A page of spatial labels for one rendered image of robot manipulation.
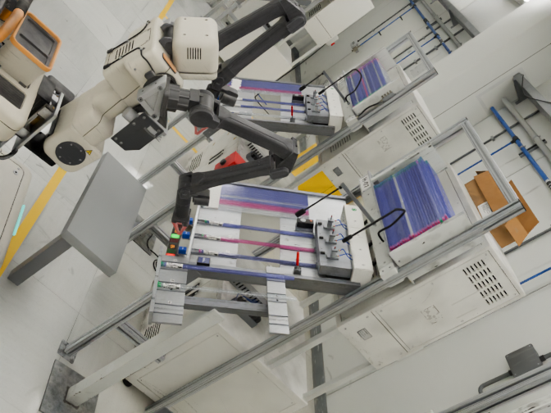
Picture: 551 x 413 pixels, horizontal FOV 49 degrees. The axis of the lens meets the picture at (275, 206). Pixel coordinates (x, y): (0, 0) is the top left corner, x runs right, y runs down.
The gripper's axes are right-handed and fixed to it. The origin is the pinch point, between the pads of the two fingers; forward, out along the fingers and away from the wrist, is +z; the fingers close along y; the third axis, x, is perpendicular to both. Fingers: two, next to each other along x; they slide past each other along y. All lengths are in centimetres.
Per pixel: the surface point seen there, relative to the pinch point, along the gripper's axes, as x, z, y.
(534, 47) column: -255, -34, 306
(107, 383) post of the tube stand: 19, 55, -32
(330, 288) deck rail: -64, 9, -9
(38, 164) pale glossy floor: 82, 26, 80
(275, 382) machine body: -52, 68, -8
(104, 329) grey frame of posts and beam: 25, 46, -12
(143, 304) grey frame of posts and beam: 9.9, 28.9, -12.6
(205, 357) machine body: -19, 58, -8
